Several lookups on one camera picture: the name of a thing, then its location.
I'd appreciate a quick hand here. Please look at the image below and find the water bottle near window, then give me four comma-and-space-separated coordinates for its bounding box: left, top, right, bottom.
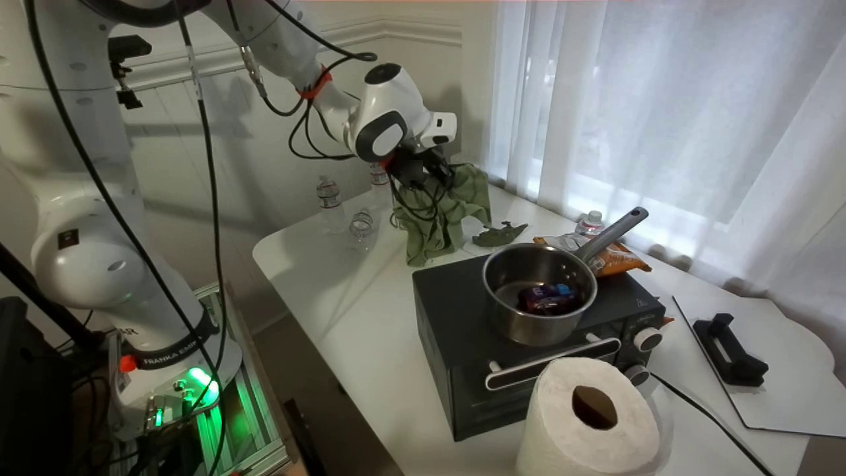
574, 210, 604, 245

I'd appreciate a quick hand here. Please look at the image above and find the water bottle front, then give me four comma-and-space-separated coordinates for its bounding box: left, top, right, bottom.
348, 209, 378, 253

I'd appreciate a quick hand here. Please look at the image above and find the white sheer curtain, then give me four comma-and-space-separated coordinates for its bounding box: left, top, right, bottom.
485, 0, 846, 325

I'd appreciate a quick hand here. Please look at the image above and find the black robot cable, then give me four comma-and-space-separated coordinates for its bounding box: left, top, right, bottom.
23, 0, 381, 476

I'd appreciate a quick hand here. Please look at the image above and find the black phone holder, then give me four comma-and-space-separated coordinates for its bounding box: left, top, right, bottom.
692, 311, 768, 386

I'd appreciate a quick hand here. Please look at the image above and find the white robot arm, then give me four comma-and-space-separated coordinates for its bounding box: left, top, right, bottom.
0, 0, 458, 439

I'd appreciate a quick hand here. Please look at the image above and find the green cloth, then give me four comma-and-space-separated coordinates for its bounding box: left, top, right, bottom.
392, 164, 492, 266

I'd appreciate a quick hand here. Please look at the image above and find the green toy dinosaur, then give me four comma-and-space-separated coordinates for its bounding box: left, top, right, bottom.
474, 222, 529, 247

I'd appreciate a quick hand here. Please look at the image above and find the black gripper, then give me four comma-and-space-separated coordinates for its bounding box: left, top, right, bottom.
381, 147, 454, 186

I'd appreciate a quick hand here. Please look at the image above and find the white paper towel roll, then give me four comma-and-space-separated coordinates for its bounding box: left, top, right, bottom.
515, 356, 661, 476

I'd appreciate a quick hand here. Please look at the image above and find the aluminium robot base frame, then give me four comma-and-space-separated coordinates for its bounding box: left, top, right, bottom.
130, 280, 294, 476

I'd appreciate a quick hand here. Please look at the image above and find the orange snack packet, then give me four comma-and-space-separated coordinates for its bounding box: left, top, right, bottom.
530, 235, 655, 280

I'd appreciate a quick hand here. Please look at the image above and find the steel saucepan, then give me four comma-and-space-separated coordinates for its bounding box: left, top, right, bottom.
480, 205, 647, 346

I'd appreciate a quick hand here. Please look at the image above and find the water bottle left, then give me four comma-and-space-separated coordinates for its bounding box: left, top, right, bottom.
318, 177, 341, 209

